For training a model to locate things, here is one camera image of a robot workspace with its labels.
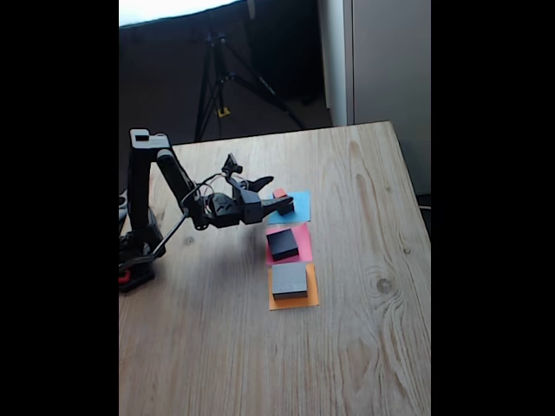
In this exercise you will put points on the small black foam block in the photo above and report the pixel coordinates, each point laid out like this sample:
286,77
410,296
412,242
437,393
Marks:
287,210

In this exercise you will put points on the red cube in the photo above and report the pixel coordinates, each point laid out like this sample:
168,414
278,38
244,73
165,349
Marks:
278,193

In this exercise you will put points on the medium dark foam block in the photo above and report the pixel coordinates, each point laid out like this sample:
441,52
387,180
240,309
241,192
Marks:
282,243

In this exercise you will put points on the large grey foam block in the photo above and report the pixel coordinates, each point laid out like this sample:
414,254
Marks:
289,279

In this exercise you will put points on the blue paper sheet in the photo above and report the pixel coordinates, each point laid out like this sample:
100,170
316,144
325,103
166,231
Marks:
303,208

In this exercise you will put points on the pink paper sheet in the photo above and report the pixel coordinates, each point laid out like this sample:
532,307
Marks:
305,242

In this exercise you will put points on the yellow tape marker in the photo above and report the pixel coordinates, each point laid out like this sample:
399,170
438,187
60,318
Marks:
223,112

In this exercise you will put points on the orange paper sheet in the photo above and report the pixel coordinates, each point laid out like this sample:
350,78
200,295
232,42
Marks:
313,290

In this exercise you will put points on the black tripod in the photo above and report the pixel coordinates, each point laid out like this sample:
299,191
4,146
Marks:
215,69

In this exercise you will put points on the red and black table clamp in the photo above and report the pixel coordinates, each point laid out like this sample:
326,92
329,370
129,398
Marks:
134,281

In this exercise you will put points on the white cabinet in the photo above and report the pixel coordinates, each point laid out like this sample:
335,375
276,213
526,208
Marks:
390,65

